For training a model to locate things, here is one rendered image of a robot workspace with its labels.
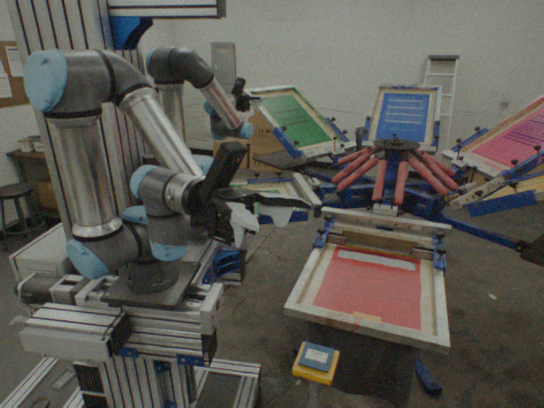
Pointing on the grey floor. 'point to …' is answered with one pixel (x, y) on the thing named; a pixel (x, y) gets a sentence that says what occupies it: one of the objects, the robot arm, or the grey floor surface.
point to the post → (314, 378)
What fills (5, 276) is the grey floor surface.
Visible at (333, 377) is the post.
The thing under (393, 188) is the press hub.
